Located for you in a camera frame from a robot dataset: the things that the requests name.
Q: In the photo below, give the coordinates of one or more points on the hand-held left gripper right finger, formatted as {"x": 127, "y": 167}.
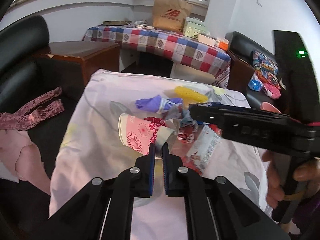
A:
{"x": 165, "y": 160}

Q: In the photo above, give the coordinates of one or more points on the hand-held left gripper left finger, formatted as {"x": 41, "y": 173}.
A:
{"x": 151, "y": 160}

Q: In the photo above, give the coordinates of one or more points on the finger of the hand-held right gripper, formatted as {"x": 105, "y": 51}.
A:
{"x": 225, "y": 115}

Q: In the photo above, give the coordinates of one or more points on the silver red foil wrapper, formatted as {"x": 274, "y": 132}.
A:
{"x": 165, "y": 132}

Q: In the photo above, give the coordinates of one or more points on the pink plastic bucket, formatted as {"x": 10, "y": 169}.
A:
{"x": 268, "y": 107}

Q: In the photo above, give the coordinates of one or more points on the pink paper cup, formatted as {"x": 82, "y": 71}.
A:
{"x": 135, "y": 132}

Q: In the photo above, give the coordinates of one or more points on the white milk carton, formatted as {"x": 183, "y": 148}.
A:
{"x": 207, "y": 150}

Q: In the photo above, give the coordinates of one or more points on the patterned paper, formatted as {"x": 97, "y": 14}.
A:
{"x": 185, "y": 117}

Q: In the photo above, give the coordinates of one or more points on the yellow foam fruit net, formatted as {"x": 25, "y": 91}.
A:
{"x": 187, "y": 92}

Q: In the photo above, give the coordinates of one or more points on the purple plastic wrapper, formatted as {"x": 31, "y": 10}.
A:
{"x": 150, "y": 103}

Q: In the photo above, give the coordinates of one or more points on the person's right hand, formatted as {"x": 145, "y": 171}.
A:
{"x": 272, "y": 185}

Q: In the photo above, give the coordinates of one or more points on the red white patterned cloth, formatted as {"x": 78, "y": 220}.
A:
{"x": 222, "y": 76}

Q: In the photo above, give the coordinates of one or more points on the colourful printed pillow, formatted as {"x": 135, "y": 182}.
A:
{"x": 265, "y": 65}

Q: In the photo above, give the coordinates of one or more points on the blue packet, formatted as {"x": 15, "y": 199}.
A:
{"x": 255, "y": 85}

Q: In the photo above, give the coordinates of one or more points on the floral pink tablecloth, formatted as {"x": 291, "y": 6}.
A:
{"x": 100, "y": 142}

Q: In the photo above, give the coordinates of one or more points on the orange box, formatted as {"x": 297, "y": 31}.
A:
{"x": 222, "y": 45}

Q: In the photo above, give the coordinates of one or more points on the black leather armchair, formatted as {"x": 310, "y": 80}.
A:
{"x": 240, "y": 42}

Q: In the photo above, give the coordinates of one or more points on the white tray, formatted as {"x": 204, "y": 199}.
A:
{"x": 206, "y": 39}

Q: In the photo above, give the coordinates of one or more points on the pale green box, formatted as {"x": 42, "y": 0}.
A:
{"x": 192, "y": 30}

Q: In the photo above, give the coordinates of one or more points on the checkered heart tablecloth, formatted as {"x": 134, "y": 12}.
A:
{"x": 162, "y": 42}

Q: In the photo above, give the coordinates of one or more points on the brown paper bag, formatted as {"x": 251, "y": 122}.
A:
{"x": 170, "y": 12}

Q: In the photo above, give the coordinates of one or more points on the white power strip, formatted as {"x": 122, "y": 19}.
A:
{"x": 142, "y": 26}

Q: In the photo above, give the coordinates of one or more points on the pink garment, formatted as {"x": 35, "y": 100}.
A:
{"x": 25, "y": 160}

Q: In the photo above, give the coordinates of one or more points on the brown wooden side table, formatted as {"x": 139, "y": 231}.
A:
{"x": 82, "y": 52}

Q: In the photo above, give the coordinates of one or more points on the flat olive box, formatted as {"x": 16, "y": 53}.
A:
{"x": 115, "y": 23}

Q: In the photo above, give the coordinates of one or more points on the black leather sofa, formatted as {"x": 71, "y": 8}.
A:
{"x": 20, "y": 80}

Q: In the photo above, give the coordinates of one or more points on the white wall switch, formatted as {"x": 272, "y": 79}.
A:
{"x": 259, "y": 2}

